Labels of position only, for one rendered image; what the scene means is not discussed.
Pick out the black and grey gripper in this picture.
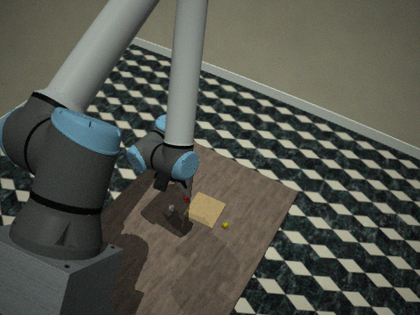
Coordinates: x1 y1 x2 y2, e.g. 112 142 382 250
153 172 190 198

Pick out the tan flat mat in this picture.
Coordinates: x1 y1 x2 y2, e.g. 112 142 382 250
183 192 226 229

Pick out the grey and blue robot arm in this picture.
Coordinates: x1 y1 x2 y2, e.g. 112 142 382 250
0 0 208 260

